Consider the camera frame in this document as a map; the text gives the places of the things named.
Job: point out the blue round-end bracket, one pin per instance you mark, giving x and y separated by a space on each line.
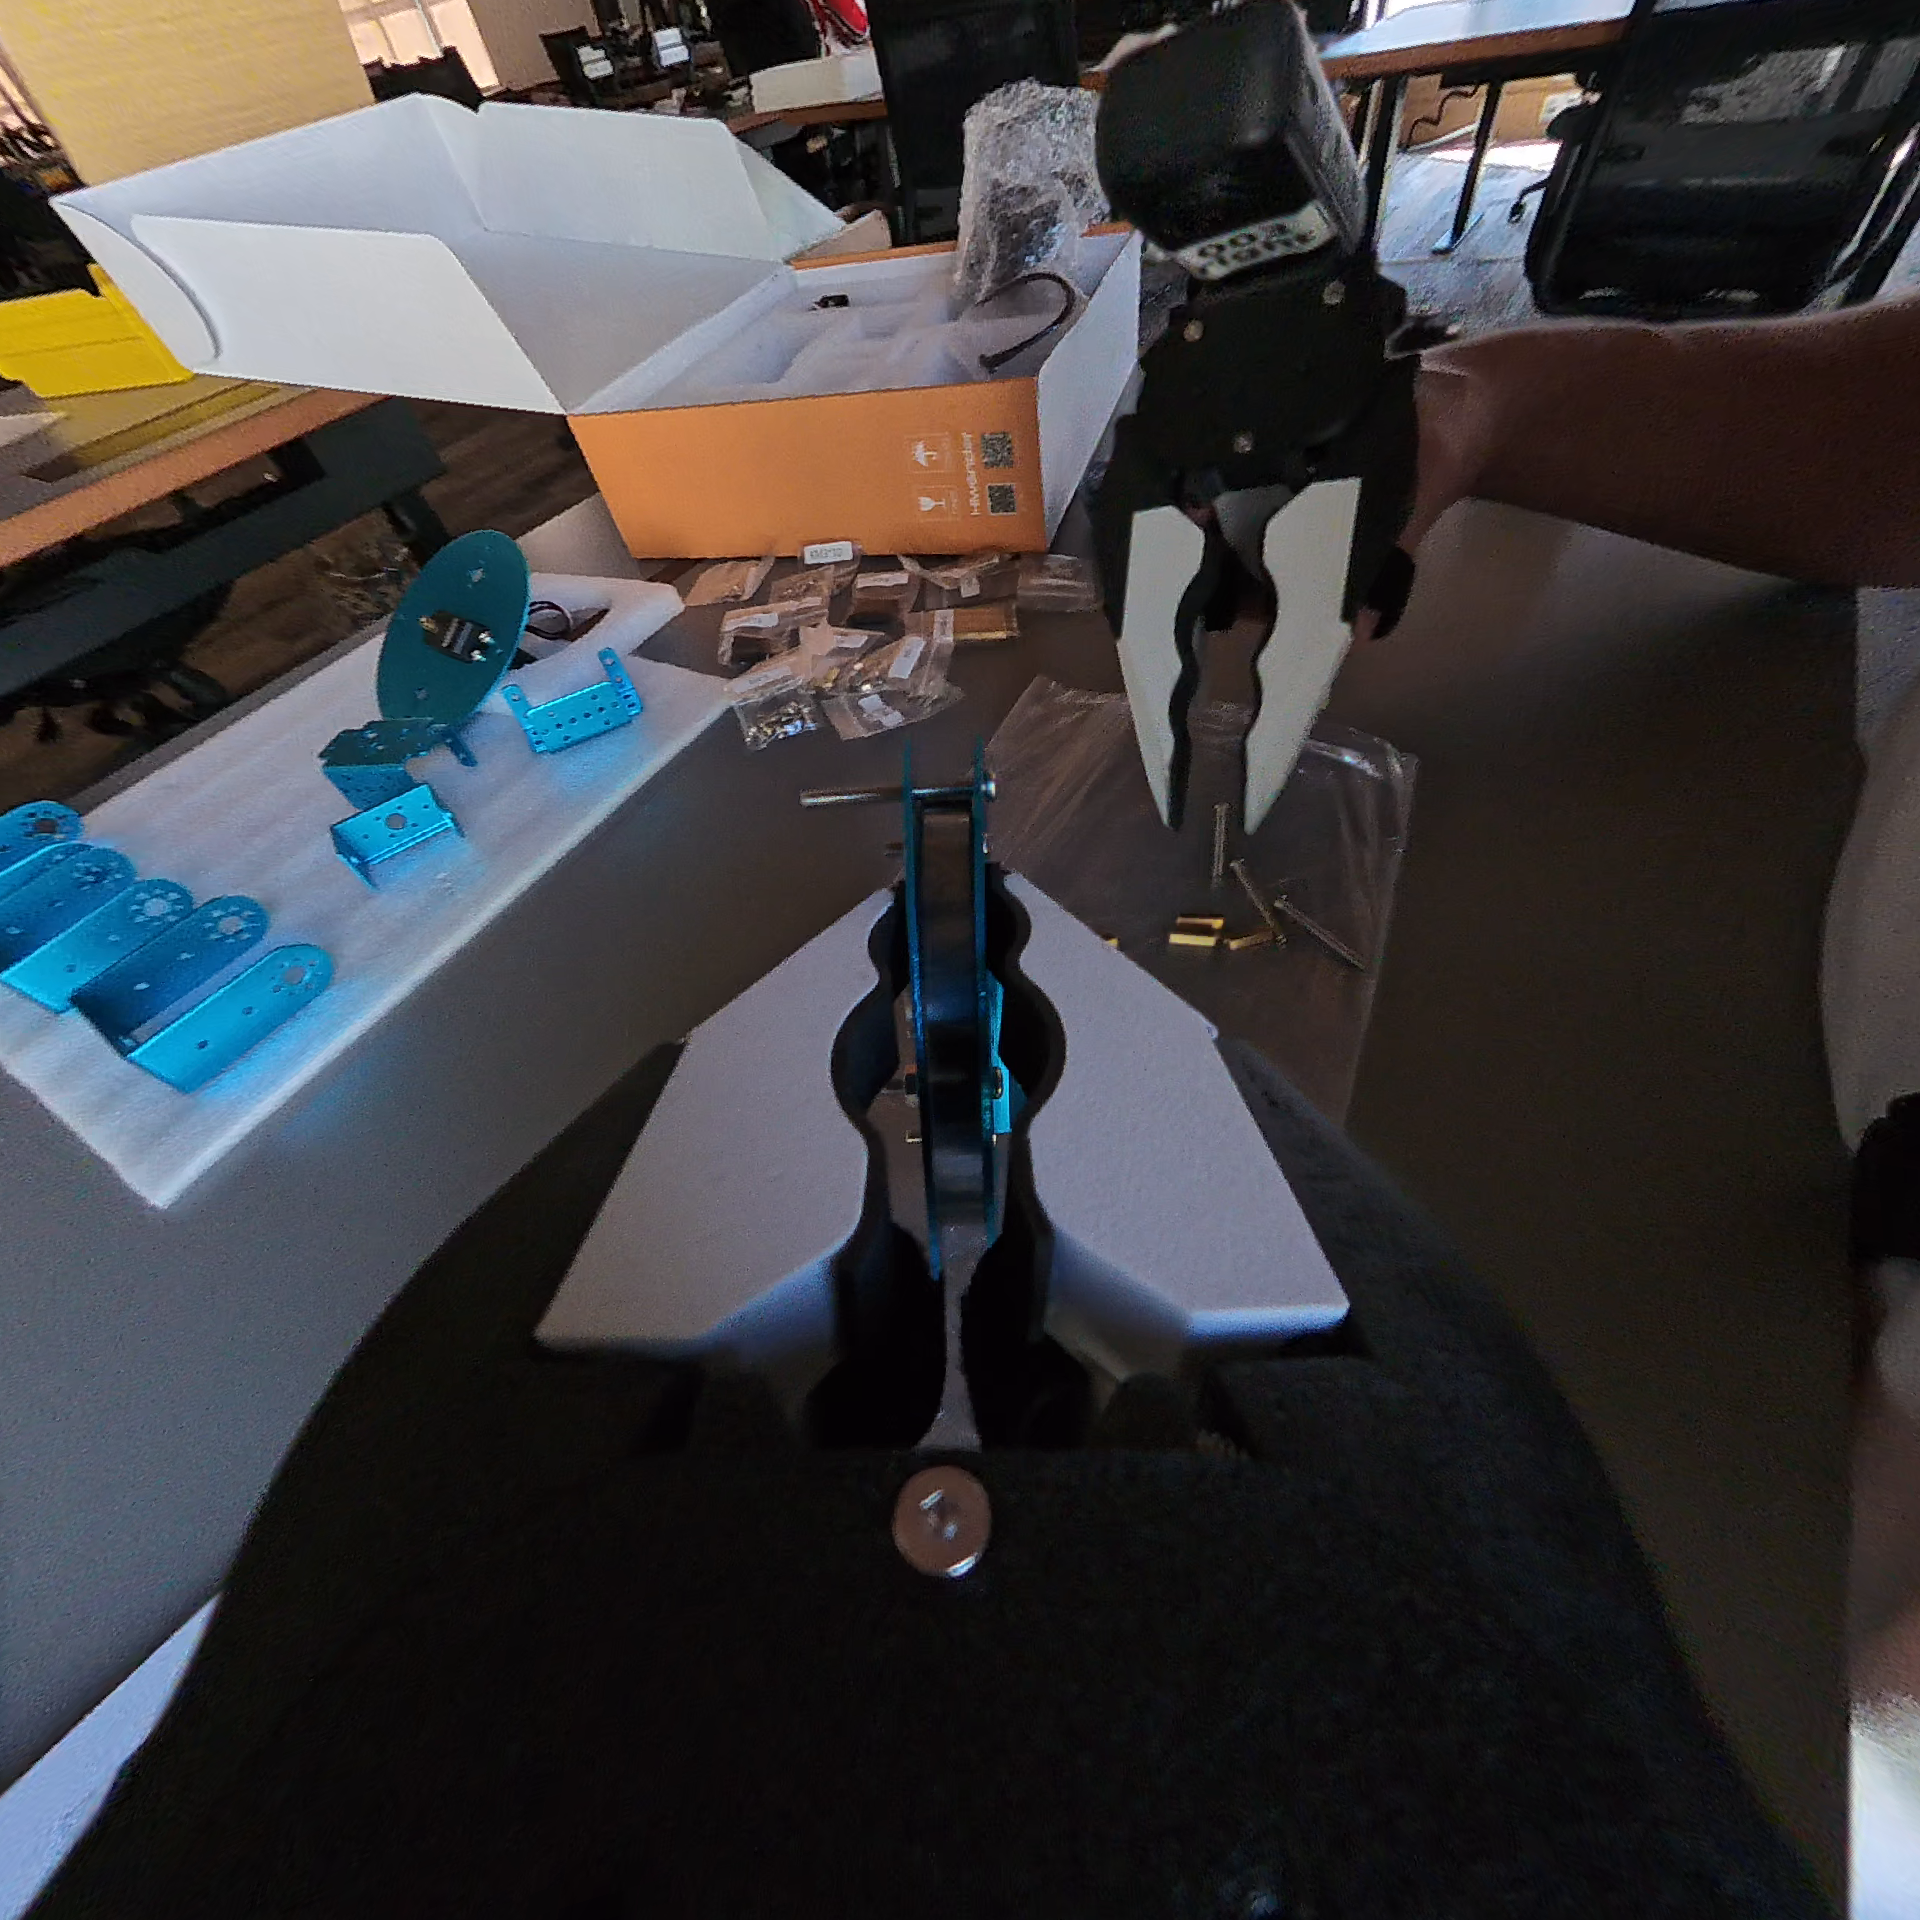
40 841
112 947
69 901

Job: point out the pile of small screw bags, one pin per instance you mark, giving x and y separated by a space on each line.
872 647

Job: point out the white foam sheet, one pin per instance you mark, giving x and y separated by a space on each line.
226 841

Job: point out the black chair back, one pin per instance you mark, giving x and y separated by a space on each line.
964 65

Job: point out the teal perforated bracket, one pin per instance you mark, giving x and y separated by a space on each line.
386 750

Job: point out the person's right forearm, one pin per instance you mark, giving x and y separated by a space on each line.
1650 436

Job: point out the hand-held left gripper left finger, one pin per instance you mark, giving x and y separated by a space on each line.
721 1187

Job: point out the dark office table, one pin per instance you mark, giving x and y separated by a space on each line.
330 469

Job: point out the orange open cardboard box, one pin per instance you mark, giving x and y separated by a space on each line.
747 469

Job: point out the yellow plastic bin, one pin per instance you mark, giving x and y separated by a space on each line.
88 343

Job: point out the black mesh office chair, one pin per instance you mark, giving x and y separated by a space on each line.
1692 184

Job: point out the blue round bearing base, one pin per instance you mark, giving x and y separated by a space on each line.
952 971

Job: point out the blue U bracket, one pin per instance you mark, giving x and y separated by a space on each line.
580 717

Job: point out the blue bracket with hole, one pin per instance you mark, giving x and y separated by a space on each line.
393 841

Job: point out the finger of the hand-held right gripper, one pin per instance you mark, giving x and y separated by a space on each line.
1166 630
1309 604

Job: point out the bubble wrapped part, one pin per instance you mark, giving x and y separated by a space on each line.
1028 165

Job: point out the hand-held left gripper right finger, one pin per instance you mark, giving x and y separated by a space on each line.
1184 1169

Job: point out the teal round plate with servo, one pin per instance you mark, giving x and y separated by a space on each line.
449 604

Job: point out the clear plastic bag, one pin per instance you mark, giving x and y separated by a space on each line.
1084 785

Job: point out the printed assembly guide sheet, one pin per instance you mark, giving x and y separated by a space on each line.
75 1803

